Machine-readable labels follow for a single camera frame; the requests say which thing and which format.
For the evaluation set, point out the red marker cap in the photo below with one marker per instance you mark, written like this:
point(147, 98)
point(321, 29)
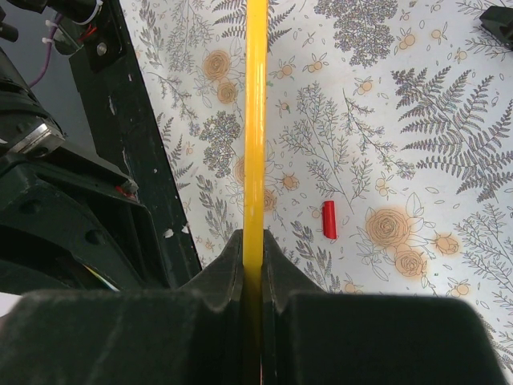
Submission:
point(329, 223)

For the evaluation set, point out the floral table mat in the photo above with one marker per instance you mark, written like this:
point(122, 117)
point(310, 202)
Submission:
point(398, 111)

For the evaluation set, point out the yellow framed whiteboard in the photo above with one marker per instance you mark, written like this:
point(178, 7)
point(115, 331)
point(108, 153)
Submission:
point(254, 186)

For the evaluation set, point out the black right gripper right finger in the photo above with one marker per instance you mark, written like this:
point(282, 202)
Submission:
point(313, 337)

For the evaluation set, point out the white red marker pen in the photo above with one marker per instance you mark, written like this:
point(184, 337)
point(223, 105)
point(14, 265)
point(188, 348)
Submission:
point(108, 284)

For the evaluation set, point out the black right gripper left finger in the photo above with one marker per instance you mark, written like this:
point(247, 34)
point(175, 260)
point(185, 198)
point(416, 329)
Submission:
point(192, 335)

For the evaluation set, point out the wire whiteboard stand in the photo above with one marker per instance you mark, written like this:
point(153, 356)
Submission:
point(498, 21)

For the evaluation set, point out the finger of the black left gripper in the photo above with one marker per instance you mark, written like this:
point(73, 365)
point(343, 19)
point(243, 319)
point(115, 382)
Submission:
point(51, 221)
point(18, 279)

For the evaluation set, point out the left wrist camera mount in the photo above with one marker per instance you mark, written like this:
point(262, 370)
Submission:
point(36, 142)

